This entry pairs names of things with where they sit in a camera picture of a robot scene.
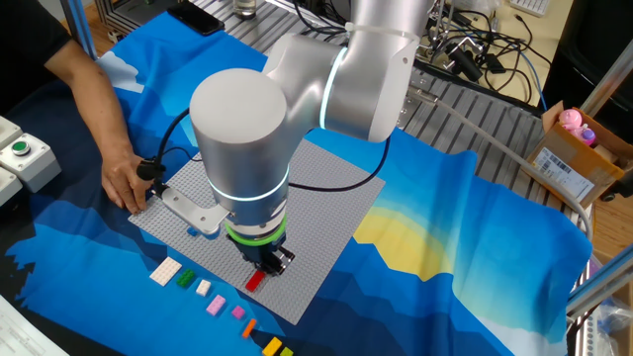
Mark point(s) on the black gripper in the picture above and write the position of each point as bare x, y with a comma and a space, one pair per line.
257, 252

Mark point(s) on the red Lego brick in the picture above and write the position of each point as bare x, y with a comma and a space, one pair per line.
254, 282

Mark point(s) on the gray Lego baseplate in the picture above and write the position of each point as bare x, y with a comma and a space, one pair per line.
321, 222

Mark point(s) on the blue Lego brick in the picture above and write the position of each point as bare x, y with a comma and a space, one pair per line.
192, 231

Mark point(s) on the person's left forearm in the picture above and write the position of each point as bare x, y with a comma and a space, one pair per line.
94, 99

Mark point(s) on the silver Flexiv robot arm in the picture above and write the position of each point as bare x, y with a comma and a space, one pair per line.
237, 138

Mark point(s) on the small magenta Lego brick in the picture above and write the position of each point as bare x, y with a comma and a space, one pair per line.
238, 312

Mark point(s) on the orange Lego brick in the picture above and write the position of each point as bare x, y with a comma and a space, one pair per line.
248, 328

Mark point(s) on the light pink Lego brick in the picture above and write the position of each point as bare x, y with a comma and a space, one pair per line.
215, 305

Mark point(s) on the small white Lego brick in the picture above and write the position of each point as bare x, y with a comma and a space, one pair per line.
203, 288

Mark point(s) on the yellow Lego brick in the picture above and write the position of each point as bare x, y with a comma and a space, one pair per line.
272, 347

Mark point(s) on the lime green Lego brick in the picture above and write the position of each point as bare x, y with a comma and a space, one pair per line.
286, 352

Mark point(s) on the large white Lego plate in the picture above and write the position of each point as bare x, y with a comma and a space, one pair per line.
165, 271

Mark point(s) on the person's left hand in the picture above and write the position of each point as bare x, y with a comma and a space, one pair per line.
123, 183

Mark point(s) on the blue landscape print cloth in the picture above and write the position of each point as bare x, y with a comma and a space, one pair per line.
420, 222

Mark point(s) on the white box green button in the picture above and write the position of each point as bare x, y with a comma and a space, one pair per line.
34, 168

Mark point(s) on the clear drinking glass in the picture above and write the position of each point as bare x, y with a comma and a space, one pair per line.
244, 7

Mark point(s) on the black smartphone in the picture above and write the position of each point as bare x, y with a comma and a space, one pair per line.
195, 17

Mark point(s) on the printed white paper sheet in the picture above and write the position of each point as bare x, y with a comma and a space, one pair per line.
20, 336

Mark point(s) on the white box red button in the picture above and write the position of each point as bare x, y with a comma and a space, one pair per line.
7, 185
7, 133

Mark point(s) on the open cardboard box with label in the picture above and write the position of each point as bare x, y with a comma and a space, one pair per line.
569, 153

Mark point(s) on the pink pig toy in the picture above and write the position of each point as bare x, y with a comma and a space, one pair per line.
570, 118

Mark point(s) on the purple toy bottle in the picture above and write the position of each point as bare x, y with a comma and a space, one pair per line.
587, 136

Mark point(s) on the clear plastic bag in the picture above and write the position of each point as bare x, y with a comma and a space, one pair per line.
615, 321

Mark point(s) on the white keyboard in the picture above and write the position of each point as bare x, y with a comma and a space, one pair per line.
531, 6

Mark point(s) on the black cabinet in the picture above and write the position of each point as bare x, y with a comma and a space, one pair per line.
593, 39

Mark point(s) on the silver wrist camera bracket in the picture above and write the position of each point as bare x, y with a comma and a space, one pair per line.
198, 212

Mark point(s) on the aluminium frame post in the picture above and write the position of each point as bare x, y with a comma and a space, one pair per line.
81, 29
610, 74

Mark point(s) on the aluminium frame rail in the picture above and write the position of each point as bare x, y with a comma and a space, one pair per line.
601, 282

